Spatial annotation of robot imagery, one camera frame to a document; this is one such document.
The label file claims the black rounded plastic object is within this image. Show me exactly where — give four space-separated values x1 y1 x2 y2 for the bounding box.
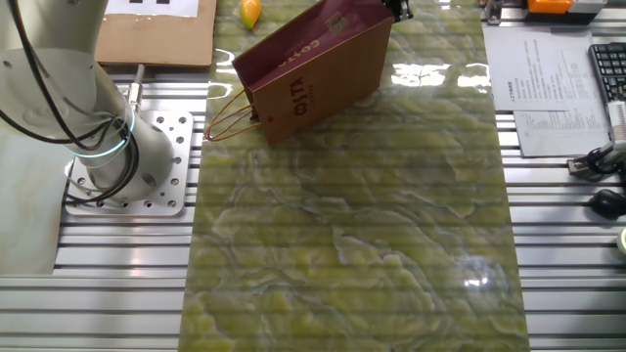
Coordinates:
586 188 626 220

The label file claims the maroon brown paper bag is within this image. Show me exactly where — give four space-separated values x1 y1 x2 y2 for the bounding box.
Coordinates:
203 0 395 148

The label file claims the yellow toy mango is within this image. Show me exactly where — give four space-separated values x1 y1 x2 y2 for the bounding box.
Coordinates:
239 0 263 30

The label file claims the orange and grey device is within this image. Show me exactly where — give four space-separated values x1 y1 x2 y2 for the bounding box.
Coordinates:
526 0 608 25

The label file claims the printed white paper sheet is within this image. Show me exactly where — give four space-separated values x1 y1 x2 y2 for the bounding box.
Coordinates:
512 46 613 158
482 24 597 113

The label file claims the black keyboard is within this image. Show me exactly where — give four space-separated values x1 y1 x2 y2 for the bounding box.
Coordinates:
588 42 626 105

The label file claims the brown cardboard board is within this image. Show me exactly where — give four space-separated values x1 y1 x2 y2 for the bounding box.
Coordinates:
95 0 219 68

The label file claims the checkerboard calibration sheet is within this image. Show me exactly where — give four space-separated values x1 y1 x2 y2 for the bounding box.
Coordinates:
105 0 201 19

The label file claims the metal connector rod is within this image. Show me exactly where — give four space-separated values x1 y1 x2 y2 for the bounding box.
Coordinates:
127 63 147 116

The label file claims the green marble pattern mat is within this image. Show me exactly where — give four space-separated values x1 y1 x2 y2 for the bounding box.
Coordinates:
176 0 532 352

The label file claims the grey metal clamp bracket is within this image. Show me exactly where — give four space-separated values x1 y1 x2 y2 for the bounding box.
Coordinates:
481 0 506 26

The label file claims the silver depth camera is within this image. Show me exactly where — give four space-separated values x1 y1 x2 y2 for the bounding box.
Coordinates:
605 100 626 144

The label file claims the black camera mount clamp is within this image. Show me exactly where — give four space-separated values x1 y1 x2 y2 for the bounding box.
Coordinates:
566 141 626 178

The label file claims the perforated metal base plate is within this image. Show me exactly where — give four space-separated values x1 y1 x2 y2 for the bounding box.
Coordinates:
63 110 196 217

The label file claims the black base cable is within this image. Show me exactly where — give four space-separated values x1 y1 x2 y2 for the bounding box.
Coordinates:
63 119 142 205

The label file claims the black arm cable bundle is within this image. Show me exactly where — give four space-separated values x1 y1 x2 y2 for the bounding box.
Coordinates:
0 0 121 152

